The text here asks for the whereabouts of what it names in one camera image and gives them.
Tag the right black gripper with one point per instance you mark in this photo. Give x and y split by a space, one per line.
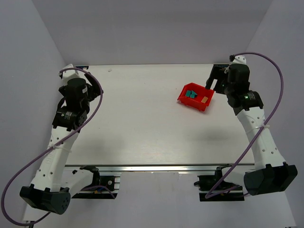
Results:
217 77

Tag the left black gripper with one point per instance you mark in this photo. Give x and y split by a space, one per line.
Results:
94 86

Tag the red plastic bin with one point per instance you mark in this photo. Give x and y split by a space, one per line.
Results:
196 102

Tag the tan rectangular wood block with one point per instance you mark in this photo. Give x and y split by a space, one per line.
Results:
204 100

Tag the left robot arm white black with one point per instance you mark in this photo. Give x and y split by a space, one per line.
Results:
46 191

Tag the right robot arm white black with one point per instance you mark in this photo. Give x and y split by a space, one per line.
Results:
261 169

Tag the teal cube wood block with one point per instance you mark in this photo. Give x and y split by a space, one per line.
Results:
188 93

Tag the right blue corner label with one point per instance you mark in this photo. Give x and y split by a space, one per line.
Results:
221 65

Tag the blue corner label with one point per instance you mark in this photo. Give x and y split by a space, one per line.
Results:
83 67
221 65

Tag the left blue corner label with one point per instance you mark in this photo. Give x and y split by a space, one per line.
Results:
83 67

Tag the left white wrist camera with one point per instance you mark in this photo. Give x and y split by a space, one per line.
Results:
69 73

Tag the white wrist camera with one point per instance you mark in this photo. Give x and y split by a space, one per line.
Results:
237 59
69 73

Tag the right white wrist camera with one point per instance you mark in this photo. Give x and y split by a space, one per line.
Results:
237 59

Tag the aluminium table front rail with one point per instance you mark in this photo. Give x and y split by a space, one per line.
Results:
157 168

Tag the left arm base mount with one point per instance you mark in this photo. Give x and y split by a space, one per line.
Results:
102 185

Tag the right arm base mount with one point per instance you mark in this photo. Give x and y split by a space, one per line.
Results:
206 182

